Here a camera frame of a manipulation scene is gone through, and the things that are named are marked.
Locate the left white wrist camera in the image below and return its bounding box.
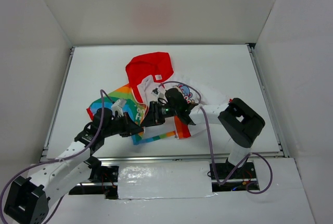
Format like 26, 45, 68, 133
111, 98, 126, 117

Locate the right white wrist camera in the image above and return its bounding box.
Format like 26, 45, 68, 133
151, 88, 164, 99

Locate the purple cable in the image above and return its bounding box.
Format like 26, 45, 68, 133
0, 89, 117, 219
156, 81, 273, 195

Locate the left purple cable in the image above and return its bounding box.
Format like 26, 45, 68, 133
0, 89, 117, 219

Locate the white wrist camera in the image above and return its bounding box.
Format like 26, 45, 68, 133
151, 88, 164, 99
111, 98, 126, 117

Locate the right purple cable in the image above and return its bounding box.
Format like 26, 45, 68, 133
156, 81, 273, 195

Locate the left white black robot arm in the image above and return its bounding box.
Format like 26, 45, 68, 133
1, 109, 144, 223

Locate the white foil-taped panel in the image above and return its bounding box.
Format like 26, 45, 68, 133
118, 161, 213, 200

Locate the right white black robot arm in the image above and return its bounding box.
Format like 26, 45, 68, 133
140, 88, 265, 185

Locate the aluminium table frame rail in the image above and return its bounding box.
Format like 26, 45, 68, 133
246, 43, 290, 158

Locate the rainbow hooded kids jacket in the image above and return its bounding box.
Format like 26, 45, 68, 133
86, 51, 232, 146

